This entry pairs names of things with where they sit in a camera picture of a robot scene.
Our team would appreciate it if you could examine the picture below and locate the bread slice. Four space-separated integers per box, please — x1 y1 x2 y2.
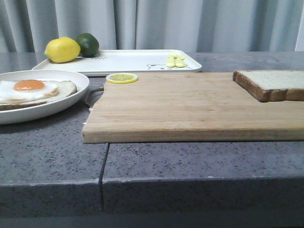
0 81 77 111
233 70 304 102

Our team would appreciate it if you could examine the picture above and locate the white round plate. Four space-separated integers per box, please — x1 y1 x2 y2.
0 70 89 124

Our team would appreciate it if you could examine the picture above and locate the white rectangular tray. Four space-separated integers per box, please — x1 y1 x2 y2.
33 49 202 76

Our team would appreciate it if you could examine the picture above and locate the wooden cutting board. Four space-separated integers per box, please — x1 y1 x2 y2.
82 72 304 143

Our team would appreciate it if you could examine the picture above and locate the lemon slice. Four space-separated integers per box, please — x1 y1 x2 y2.
106 73 139 84

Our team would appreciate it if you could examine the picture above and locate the green lime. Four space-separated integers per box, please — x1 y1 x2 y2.
76 33 99 57

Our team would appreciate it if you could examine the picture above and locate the yellow lemon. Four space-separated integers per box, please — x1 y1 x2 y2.
45 37 81 63

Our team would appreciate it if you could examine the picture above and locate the fried egg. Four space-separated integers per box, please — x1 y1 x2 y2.
0 80 58 104

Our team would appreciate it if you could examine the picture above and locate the grey curtain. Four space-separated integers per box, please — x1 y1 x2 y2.
0 0 304 52

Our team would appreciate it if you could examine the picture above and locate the metal cutting board handle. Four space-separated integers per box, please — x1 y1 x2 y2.
85 86 104 108

